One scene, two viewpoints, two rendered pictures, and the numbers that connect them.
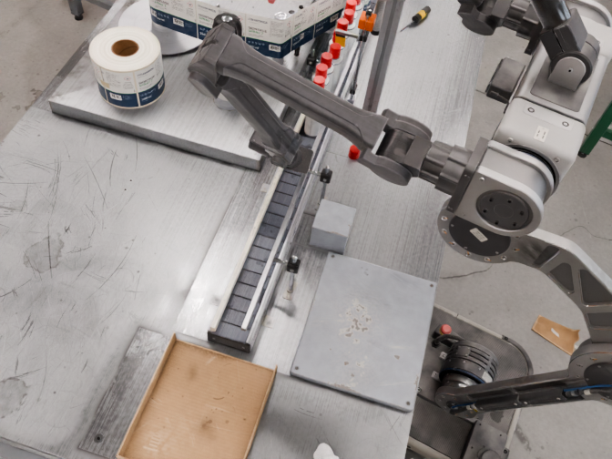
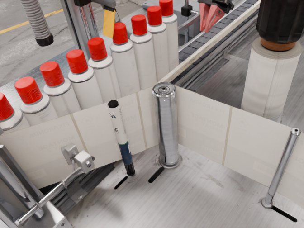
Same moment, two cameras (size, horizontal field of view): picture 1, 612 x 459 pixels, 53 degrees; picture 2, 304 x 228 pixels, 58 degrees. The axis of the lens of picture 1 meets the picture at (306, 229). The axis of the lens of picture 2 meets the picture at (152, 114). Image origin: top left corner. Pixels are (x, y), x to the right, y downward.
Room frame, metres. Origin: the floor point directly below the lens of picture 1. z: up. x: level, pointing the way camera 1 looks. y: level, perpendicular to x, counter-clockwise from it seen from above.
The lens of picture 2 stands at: (1.86, 0.36, 1.34)
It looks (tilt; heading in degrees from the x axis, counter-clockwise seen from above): 44 degrees down; 217
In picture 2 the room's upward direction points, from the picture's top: 8 degrees counter-clockwise
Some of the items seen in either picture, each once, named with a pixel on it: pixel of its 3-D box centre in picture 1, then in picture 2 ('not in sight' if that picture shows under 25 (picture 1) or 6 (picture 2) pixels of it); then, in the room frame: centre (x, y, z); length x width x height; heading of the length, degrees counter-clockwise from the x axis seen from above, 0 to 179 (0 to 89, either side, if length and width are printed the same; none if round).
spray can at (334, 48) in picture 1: (331, 73); (125, 67); (1.45, 0.00, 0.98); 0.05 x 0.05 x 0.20
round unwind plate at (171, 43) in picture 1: (165, 25); not in sight; (1.68, 0.57, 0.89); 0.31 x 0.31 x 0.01
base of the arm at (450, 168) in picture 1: (449, 168); not in sight; (0.71, -0.23, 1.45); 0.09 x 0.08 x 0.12; 159
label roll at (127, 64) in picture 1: (128, 67); not in sight; (1.37, 0.60, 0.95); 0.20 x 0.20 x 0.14
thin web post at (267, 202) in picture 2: not in sight; (279, 173); (1.58, 0.37, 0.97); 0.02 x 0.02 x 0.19
